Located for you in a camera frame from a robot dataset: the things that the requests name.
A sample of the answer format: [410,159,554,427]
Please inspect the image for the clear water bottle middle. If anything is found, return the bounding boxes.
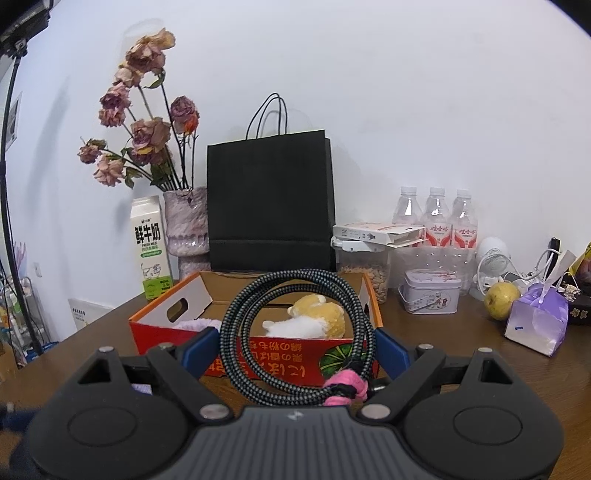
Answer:
[422,187,452,247]

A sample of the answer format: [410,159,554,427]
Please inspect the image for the lilac fluffy plush cloth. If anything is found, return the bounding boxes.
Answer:
[173,318,221,332]

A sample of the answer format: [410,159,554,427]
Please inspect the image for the yellow green apple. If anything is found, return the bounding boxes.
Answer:
[484,282,521,321]

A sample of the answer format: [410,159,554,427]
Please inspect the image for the black paper shopping bag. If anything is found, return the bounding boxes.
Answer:
[206,93,335,272]

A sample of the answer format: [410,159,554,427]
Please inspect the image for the yellow white plush toy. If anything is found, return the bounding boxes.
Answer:
[262,294,346,340]

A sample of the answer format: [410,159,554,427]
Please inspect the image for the pink hair tie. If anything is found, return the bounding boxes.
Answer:
[321,368,371,408]

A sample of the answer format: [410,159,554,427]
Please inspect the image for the dried pink rose bouquet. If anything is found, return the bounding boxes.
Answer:
[77,28,200,192]

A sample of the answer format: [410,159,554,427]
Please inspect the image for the white orange flat carton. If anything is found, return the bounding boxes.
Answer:
[332,223,425,248]

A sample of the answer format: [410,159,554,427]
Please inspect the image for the clear water bottle left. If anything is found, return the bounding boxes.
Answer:
[393,186,422,226]

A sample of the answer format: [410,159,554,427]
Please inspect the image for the clear container with grains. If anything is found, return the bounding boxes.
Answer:
[331,237,391,303]

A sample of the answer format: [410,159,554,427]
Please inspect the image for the black studio light on stand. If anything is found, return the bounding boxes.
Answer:
[0,0,52,356]

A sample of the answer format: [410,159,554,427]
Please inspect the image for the clear water bottle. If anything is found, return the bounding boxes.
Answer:
[393,186,422,226]
[450,189,478,249]
[422,187,452,247]

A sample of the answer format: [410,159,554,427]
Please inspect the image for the small printed tin box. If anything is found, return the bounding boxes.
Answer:
[399,269,462,315]

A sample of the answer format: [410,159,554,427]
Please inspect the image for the white green milk carton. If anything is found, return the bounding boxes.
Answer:
[130,196,173,301]

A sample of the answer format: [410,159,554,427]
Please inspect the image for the small white desk fan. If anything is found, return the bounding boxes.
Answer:
[469,237,510,300]

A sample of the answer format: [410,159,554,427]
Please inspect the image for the red cardboard pumpkin box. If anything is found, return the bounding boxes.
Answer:
[127,269,385,388]

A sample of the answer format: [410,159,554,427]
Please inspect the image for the clear water bottle right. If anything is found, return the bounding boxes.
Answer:
[450,189,478,249]

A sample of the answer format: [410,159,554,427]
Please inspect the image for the pink textured flower vase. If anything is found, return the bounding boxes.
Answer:
[163,186,211,280]

